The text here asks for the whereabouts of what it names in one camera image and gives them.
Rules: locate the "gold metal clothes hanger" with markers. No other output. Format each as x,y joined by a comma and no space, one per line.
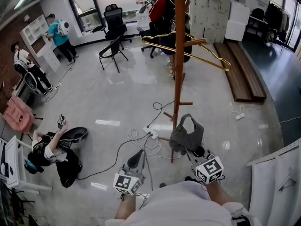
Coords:
164,46

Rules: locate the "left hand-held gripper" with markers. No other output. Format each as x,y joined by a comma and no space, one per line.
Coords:
127,183

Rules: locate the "person's white shirt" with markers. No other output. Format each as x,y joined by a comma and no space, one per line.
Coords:
178,206

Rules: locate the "white stacked boxes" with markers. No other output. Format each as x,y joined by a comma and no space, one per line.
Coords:
237,22

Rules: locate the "black bag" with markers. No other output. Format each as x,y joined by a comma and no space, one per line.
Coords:
257,14

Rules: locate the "person's black shoe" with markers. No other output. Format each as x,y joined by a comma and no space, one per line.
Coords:
162,185
191,179

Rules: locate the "black office chair with armrests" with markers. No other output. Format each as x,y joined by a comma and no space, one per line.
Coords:
147,35

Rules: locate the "person's right forearm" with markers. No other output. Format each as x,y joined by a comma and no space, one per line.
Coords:
217,193

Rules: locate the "clothes rail with dark garments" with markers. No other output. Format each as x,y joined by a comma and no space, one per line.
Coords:
275,18

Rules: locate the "grey fabric bag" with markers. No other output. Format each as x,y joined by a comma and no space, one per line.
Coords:
185,136

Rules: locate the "pink fabric chair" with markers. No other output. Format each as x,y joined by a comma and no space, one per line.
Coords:
17,116

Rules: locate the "black mesh office chair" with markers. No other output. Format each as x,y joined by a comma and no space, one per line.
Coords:
115,20

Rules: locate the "grey clothes hanger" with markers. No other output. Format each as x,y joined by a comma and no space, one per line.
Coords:
285,182

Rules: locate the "wall lamp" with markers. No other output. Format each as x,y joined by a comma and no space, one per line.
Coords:
27,18

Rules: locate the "white shelf cabinet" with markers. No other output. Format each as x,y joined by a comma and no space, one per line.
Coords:
44,53

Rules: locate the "white small table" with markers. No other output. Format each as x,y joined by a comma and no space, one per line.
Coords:
13,161

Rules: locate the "grey metal lockers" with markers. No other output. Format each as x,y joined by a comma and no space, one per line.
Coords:
211,10

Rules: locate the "white water dispenser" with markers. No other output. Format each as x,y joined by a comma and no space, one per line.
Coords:
142,18

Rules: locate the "white perforated shelf frame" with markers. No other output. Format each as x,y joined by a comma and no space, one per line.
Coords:
275,153

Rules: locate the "brown wooden coat rack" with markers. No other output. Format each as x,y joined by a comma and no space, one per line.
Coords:
179,55

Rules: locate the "black framed window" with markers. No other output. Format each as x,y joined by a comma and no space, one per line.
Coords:
82,13

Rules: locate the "white power strip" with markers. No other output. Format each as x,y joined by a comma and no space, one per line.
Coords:
240,116
151,132
58,86

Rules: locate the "white cover sheet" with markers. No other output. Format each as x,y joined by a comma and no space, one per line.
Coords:
265,196

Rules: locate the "person's right black shoe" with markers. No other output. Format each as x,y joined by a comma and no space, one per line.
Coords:
191,179

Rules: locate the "glass door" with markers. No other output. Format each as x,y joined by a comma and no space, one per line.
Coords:
294,20

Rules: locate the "black metal side chair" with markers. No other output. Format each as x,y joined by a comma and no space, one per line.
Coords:
110,50

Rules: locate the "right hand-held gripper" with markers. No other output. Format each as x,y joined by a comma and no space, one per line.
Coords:
209,169

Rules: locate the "wooden step platform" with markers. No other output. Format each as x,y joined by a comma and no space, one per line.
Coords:
242,76

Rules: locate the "person's left black shoe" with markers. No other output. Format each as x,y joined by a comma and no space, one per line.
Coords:
162,185

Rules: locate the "person's left forearm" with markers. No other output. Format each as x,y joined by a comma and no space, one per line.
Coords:
124,207

